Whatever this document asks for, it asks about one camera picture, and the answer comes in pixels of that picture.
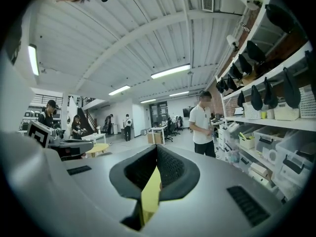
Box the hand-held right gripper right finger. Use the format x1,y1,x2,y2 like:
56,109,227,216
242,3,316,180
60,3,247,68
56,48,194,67
157,144,201,202

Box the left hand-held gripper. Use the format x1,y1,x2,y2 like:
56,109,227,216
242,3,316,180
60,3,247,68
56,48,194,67
26,120,94,158

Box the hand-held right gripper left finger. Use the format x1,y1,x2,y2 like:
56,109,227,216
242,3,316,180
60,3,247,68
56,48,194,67
109,144,158,200

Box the yellow-green cloth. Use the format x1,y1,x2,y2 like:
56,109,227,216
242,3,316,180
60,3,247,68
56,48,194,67
140,166,163,227

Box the round wooden table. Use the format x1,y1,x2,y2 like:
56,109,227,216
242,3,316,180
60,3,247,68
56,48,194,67
85,143,110,158

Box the brown cardboard box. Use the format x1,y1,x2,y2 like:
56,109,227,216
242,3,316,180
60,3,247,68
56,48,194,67
147,131,163,145

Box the black office chair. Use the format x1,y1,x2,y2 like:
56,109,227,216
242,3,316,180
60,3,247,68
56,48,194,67
164,117,175,143

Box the white low table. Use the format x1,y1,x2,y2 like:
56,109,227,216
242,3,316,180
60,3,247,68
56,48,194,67
81,133,107,145

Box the white desk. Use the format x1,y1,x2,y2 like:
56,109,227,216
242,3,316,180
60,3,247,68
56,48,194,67
151,124,171,145

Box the cream storage bin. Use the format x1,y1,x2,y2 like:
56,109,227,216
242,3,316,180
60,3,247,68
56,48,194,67
238,132,256,150

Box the white perforated basket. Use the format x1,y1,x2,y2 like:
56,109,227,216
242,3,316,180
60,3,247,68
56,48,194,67
273,100,301,121
243,102,262,120
298,84,316,119

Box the white shelving unit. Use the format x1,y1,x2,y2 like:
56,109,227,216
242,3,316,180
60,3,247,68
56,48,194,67
214,0,316,207

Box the black wall screen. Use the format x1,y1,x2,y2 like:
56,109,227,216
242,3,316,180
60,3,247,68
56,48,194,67
182,107,196,118

